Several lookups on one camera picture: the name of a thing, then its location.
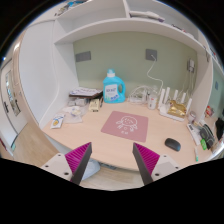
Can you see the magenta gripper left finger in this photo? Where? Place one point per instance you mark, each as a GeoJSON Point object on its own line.
{"type": "Point", "coordinates": [77, 160]}

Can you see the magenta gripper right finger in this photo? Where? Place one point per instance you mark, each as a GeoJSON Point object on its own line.
{"type": "Point", "coordinates": [146, 160]}

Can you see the black computer mouse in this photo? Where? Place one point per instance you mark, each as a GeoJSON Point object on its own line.
{"type": "Point", "coordinates": [173, 144]}

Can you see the pink mouse pad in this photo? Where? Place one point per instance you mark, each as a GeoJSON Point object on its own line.
{"type": "Point", "coordinates": [128, 126]}

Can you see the white snack packet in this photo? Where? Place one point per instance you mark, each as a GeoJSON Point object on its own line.
{"type": "Point", "coordinates": [57, 121]}

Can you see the clear plastic bag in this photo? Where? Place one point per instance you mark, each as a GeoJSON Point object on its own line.
{"type": "Point", "coordinates": [74, 114]}

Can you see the green marker pen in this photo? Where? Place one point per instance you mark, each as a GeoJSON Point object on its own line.
{"type": "Point", "coordinates": [196, 154]}

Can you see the white remote control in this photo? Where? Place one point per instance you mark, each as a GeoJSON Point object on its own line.
{"type": "Point", "coordinates": [194, 135]}

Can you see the small yellow box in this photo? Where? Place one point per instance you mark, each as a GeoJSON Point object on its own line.
{"type": "Point", "coordinates": [94, 105]}

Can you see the white plastic bottle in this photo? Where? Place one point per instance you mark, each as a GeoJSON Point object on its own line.
{"type": "Point", "coordinates": [152, 101]}

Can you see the gold foil package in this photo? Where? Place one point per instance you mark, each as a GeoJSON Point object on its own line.
{"type": "Point", "coordinates": [176, 109]}

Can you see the black bag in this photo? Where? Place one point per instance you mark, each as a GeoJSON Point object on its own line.
{"type": "Point", "coordinates": [207, 135]}

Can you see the blue detergent bottle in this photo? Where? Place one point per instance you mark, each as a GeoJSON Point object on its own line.
{"type": "Point", "coordinates": [113, 88]}

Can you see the white door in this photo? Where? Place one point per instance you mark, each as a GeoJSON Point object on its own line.
{"type": "Point", "coordinates": [10, 98]}

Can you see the grey wall panel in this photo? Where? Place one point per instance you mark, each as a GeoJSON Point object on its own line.
{"type": "Point", "coordinates": [83, 56]}

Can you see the grey wall socket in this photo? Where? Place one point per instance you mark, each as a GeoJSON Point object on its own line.
{"type": "Point", "coordinates": [151, 55]}

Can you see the white wall shelf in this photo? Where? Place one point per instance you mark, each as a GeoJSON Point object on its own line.
{"type": "Point", "coordinates": [150, 16]}

